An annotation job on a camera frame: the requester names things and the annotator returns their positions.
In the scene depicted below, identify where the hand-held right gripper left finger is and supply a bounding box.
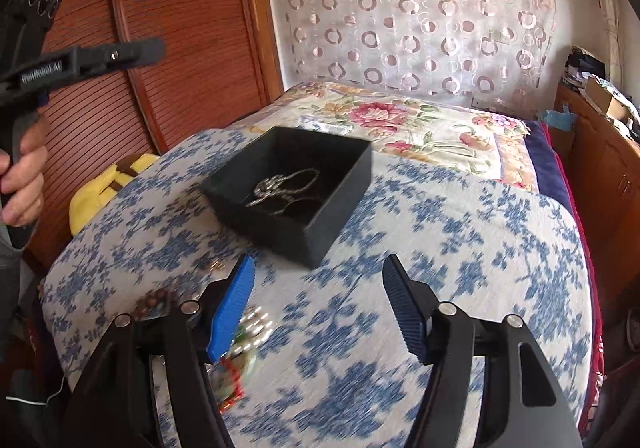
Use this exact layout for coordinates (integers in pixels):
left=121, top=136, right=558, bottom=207
left=62, top=253, right=256, bottom=448

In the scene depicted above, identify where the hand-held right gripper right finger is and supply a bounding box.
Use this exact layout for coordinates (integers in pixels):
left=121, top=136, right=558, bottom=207
left=382, top=254, right=585, bottom=448

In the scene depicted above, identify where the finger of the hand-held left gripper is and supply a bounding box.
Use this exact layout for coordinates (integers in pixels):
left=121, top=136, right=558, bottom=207
left=72, top=37, right=167, bottom=77

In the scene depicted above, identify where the silver pearl bead bracelet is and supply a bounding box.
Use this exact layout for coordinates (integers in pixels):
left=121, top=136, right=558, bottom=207
left=231, top=305, right=273, bottom=354

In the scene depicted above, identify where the black jewelry box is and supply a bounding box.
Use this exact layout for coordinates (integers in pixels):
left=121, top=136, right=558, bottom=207
left=200, top=125, right=373, bottom=270

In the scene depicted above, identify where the person's left hand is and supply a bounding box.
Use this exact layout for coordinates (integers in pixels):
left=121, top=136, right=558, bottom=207
left=0, top=115, right=51, bottom=228

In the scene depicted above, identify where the wooden wardrobe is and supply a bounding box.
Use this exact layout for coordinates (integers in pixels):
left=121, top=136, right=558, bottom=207
left=20, top=0, right=286, bottom=274

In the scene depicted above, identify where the blue floral blanket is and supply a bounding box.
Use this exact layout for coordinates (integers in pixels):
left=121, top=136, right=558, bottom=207
left=41, top=128, right=601, bottom=448

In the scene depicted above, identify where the yellow pillow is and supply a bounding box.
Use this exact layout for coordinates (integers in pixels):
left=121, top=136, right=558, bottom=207
left=70, top=153, right=161, bottom=235

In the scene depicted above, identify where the pink flower quilt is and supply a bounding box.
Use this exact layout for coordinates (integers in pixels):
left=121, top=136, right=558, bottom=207
left=235, top=81, right=543, bottom=194

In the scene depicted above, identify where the navy blue blanket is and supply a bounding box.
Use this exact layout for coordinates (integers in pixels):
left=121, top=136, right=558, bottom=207
left=520, top=121, right=573, bottom=211

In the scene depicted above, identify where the light blue cloth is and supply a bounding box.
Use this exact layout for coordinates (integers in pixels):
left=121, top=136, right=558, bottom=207
left=537, top=103, right=576, bottom=133

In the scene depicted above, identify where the wooden side cabinet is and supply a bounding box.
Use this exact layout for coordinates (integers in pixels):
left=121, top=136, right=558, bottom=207
left=552, top=83, right=640, bottom=329

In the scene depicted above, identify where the cardboard box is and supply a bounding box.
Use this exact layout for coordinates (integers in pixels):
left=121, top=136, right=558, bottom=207
left=585, top=76, right=633, bottom=121

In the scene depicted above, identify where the circle pattern sheer curtain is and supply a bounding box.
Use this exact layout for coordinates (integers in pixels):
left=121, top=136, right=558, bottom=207
left=262, top=0, right=558, bottom=96

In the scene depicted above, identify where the red bead bracelet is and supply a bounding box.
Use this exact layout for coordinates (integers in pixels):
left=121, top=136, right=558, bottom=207
left=212, top=355, right=251, bottom=414

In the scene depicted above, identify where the brown wooden bead bracelet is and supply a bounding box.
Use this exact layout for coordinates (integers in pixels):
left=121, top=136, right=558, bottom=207
left=132, top=289, right=178, bottom=321

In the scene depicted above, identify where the silver chain necklace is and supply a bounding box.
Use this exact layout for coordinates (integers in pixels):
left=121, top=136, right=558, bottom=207
left=244, top=174, right=293, bottom=209

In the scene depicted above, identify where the dark beaded bracelet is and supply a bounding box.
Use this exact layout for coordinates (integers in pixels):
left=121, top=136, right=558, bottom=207
left=280, top=168, right=321, bottom=201

